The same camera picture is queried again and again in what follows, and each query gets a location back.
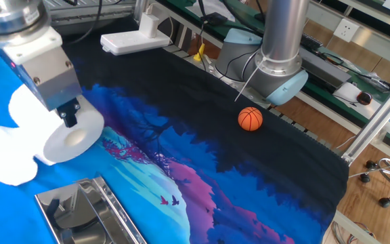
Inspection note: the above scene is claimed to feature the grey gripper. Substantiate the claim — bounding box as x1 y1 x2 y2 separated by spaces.
0 45 83 129

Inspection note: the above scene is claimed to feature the white toilet paper roll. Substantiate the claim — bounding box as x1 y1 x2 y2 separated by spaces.
0 83 105 186

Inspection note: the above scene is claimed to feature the white power strip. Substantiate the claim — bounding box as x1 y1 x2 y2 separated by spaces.
100 29 171 57

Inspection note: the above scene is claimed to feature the shiny metal tray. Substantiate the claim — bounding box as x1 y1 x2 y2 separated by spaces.
34 176 148 244

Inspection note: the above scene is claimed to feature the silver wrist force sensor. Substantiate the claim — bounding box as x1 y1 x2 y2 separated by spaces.
0 0 52 47

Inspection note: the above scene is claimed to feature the white charger plug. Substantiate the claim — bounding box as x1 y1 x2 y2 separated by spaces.
137 3 165 39

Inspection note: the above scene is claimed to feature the yellow connector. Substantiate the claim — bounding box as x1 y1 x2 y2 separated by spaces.
193 43 206 62

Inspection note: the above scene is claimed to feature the blue mountain landscape cloth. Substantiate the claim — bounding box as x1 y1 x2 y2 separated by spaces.
0 33 350 244

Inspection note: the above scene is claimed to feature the small black device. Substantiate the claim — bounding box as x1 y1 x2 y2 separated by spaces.
200 12 229 27

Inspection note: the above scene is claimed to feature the small orange basketball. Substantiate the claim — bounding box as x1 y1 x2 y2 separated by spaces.
237 106 264 132

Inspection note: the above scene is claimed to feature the black perforated strip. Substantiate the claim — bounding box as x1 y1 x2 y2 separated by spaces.
301 33 324 52

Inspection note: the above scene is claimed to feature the grey metal box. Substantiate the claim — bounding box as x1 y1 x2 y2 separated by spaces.
299 47 351 89

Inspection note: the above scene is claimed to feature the black computer mouse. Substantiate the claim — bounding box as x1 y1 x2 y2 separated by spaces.
356 90 373 106

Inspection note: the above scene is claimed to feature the white cable tie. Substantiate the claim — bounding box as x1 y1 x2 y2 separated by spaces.
234 50 270 102

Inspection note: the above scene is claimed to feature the white wall socket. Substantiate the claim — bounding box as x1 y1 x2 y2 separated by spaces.
332 18 360 43

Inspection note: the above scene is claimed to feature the grey wire bundle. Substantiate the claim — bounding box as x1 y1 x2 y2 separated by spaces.
330 220 378 244

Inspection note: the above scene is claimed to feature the aluminium frame post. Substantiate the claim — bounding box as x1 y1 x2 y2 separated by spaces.
342 69 390 165

